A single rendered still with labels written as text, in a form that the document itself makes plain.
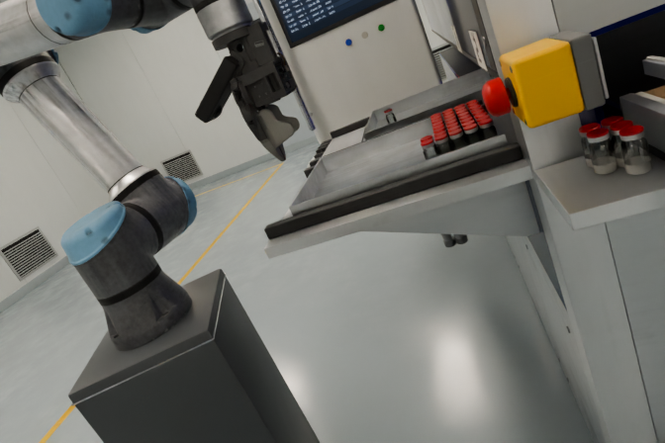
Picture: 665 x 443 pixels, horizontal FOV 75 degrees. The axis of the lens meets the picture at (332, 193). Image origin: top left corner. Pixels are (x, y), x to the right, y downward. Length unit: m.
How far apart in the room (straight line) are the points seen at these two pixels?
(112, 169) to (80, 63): 6.97
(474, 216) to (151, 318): 0.57
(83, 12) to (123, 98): 6.95
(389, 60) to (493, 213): 0.95
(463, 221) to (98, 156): 0.68
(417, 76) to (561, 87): 1.12
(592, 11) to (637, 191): 0.20
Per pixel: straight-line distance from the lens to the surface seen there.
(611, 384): 0.82
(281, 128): 0.70
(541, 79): 0.48
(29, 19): 0.73
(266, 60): 0.69
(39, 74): 1.00
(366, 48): 1.57
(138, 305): 0.84
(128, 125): 7.65
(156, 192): 0.91
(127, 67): 7.43
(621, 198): 0.49
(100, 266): 0.82
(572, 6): 0.57
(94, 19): 0.65
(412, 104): 1.23
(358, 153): 0.91
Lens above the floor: 1.11
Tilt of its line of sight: 17 degrees down
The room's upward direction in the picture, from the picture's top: 24 degrees counter-clockwise
